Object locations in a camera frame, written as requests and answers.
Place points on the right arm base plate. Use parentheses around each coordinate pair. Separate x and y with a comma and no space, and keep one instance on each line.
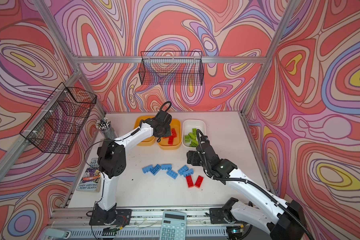
(222,216)

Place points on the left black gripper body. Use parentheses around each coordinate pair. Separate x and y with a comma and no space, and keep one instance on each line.
(166,132)

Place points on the middle yellow plastic bin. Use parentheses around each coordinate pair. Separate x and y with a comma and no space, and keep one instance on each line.
(163,144)

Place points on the teal desk calculator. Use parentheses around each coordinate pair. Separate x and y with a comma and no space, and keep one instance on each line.
(173,226)

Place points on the yellow plastic bin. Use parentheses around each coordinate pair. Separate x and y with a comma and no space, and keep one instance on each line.
(163,144)
(149,141)

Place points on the white plastic bin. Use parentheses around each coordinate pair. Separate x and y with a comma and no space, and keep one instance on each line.
(188,125)

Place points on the black wire basket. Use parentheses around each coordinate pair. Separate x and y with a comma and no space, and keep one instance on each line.
(56,126)
(179,68)

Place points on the red lego brick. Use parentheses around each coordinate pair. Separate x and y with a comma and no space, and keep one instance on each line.
(171,140)
(199,182)
(189,181)
(174,133)

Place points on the left yellow plastic bin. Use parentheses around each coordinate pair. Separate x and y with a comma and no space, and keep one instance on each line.
(149,141)

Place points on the cup of pencils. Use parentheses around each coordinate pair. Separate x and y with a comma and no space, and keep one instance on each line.
(104,125)

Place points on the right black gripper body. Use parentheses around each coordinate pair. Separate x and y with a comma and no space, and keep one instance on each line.
(197,160)

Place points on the blue lego brick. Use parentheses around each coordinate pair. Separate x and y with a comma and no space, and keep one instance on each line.
(172,174)
(155,169)
(188,173)
(147,169)
(183,169)
(166,166)

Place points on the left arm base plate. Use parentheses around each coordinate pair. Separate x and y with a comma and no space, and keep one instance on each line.
(120,217)

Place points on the left black wire basket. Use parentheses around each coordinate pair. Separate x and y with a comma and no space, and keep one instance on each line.
(56,126)

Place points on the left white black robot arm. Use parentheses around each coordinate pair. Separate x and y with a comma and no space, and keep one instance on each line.
(112,157)

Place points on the back black wire basket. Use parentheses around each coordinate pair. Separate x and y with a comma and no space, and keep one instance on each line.
(179,68)

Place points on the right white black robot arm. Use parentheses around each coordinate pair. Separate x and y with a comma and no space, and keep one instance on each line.
(281,219)

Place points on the treehouse paperback book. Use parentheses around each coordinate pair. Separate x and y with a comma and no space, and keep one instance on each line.
(91,179)

